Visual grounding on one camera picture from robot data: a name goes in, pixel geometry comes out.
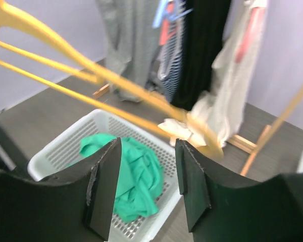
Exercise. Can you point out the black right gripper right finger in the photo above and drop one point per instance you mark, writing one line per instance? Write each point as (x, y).
(222, 205)

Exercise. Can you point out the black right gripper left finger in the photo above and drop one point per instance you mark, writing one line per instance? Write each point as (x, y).
(74, 204)

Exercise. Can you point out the green tank top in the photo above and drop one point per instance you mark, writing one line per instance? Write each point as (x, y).
(140, 182)

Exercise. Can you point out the grey tank top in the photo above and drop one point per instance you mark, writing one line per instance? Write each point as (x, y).
(132, 42)

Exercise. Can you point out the yellow plastic hanger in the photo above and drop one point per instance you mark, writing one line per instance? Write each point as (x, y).
(18, 19)

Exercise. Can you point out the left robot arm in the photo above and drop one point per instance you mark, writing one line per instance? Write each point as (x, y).
(11, 157)

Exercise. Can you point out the white tank top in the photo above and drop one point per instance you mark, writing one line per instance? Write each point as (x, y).
(222, 108)

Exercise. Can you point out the pink hanger with white top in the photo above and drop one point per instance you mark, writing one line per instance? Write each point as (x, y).
(252, 27)

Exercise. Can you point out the blue striped tank top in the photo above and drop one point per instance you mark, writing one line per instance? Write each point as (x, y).
(166, 79)

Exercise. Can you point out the pink hanger with striped top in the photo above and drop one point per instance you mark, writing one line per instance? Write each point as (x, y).
(166, 33)

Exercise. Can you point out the black tank top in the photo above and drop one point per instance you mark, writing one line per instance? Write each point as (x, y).
(202, 43)

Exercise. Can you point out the light blue hanger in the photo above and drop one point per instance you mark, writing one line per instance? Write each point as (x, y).
(175, 15)

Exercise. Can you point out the white plastic laundry basket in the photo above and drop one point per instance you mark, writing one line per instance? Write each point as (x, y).
(64, 151)

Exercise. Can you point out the wooden clothes rack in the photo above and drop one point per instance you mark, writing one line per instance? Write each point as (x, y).
(266, 135)

